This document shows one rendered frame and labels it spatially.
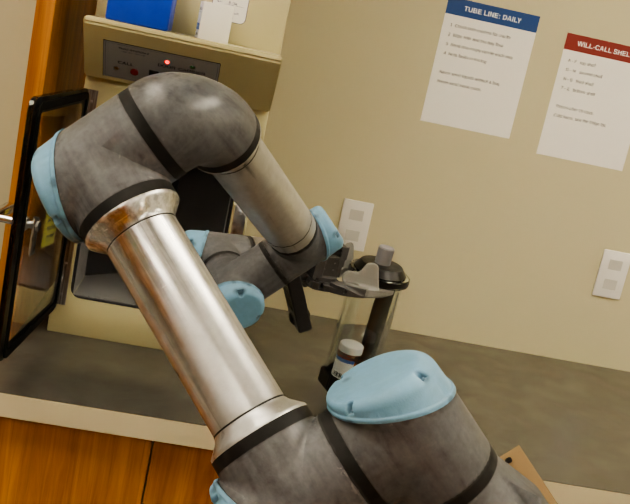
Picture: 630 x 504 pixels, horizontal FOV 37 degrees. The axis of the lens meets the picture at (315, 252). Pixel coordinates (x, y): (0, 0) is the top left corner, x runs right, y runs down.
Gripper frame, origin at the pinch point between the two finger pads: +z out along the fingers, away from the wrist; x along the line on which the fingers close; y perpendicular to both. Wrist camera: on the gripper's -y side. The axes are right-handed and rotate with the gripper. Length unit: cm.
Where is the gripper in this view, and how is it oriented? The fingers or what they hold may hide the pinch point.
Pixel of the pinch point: (375, 283)
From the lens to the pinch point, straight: 162.2
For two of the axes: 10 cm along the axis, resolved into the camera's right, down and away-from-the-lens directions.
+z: 9.0, 1.0, 4.3
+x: -3.7, -3.7, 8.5
